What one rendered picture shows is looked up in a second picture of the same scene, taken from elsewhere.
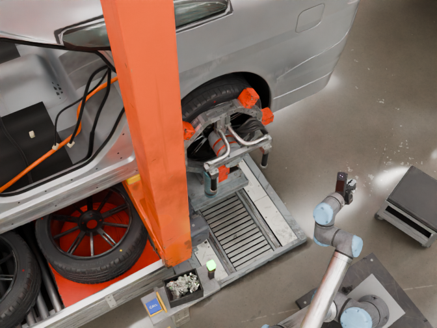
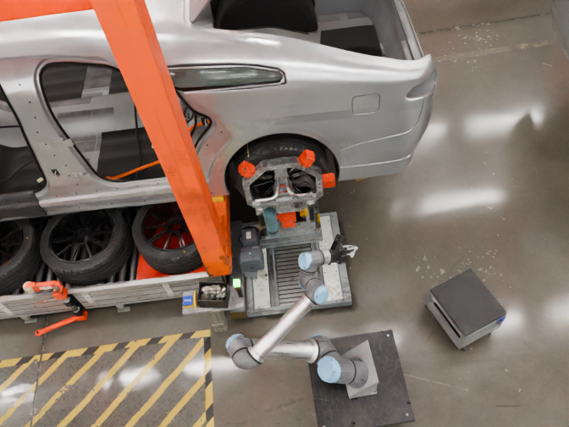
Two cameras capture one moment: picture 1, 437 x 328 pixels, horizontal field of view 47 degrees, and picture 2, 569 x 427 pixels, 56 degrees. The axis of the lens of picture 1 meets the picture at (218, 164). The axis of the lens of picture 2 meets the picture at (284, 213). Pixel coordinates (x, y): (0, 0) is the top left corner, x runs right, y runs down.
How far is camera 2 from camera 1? 1.35 m
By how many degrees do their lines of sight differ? 19
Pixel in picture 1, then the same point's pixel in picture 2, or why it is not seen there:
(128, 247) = (190, 252)
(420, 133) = (514, 248)
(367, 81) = (486, 185)
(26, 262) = (118, 237)
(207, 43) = (263, 103)
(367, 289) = (360, 352)
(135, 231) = not seen: hidden behind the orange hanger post
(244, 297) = not seen: hidden behind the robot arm
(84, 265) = (155, 253)
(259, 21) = (312, 96)
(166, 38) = (156, 84)
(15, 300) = (99, 261)
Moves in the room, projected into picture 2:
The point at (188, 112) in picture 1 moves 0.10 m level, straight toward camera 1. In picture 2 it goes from (254, 156) to (248, 168)
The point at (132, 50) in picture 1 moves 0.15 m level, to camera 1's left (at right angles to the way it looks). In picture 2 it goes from (132, 86) to (104, 79)
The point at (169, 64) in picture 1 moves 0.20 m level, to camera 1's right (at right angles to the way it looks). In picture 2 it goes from (162, 102) to (201, 113)
